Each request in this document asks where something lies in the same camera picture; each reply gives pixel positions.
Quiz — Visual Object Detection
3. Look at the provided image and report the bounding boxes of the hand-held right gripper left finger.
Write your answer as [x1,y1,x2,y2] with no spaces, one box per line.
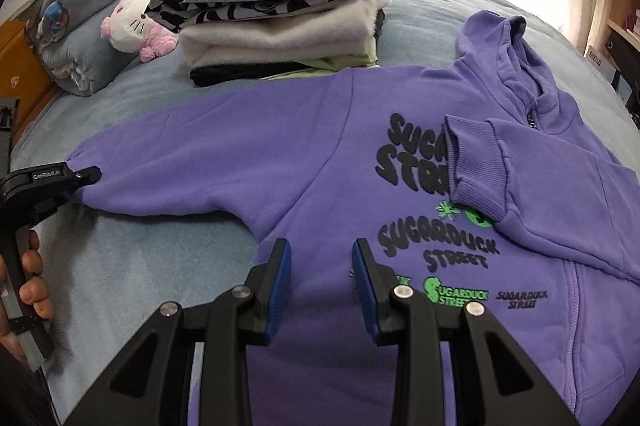
[65,239,293,426]

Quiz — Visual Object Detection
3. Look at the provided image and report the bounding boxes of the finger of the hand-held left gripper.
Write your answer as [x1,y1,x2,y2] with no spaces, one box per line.
[69,165,103,196]

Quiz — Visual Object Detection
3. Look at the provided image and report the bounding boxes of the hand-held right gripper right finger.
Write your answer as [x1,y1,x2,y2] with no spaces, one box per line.
[351,237,583,426]

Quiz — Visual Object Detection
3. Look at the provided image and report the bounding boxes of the purple printed hoodie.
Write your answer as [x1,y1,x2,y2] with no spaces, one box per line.
[66,10,640,426]

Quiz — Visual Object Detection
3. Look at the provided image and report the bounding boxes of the person's left hand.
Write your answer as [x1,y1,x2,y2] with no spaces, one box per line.
[0,230,56,363]

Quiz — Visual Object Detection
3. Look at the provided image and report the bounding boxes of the grey-blue bed blanket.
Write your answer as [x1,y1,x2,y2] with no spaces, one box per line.
[10,0,640,426]

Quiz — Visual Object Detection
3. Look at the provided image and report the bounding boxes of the orange wooden headboard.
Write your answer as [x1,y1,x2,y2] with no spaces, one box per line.
[0,19,62,148]

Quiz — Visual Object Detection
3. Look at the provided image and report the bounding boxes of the pink and white plush cat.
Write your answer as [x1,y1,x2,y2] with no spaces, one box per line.
[100,0,179,64]

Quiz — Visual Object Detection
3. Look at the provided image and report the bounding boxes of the black folded garment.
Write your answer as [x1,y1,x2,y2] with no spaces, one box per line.
[189,56,312,88]

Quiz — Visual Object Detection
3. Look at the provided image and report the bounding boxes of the cream fleece garment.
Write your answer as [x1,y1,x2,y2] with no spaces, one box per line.
[177,0,391,68]

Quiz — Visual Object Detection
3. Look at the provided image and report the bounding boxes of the light green garment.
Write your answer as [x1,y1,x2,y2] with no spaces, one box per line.
[260,37,382,80]

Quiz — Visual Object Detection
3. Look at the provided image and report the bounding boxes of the grey-blue box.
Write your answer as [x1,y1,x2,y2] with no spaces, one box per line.
[612,71,637,103]

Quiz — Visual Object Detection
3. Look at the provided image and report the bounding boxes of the white lettered box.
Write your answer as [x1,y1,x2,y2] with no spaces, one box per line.
[585,41,609,73]

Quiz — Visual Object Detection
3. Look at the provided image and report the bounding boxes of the black instrument case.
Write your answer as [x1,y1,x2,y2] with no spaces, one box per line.
[602,34,640,108]

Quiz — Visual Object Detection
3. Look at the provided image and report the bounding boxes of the wooden bookshelf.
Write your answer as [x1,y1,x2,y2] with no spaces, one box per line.
[606,0,640,57]

